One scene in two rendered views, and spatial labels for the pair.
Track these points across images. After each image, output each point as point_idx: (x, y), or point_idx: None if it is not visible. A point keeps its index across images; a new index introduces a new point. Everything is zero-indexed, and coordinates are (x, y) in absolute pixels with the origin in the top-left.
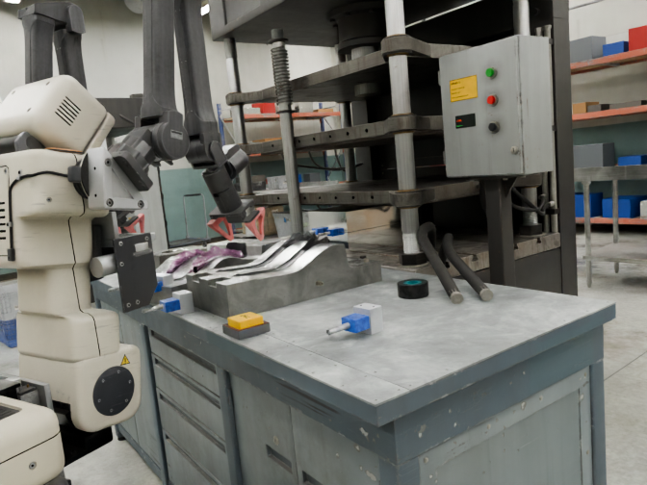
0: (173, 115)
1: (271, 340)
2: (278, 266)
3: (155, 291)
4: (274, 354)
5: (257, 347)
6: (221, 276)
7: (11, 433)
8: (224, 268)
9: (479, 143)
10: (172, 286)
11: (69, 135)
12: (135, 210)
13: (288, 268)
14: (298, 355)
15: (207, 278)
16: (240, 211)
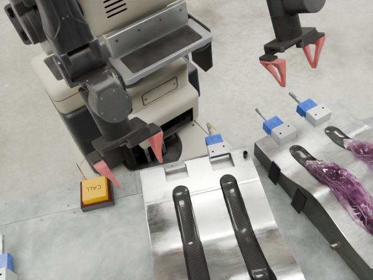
0: (9, 1)
1: (60, 206)
2: (205, 248)
3: (265, 130)
4: (28, 199)
5: (53, 193)
6: (190, 175)
7: (44, 81)
8: (257, 190)
9: None
10: (258, 143)
11: None
12: (281, 51)
13: (179, 253)
14: (10, 213)
15: (193, 162)
16: (94, 141)
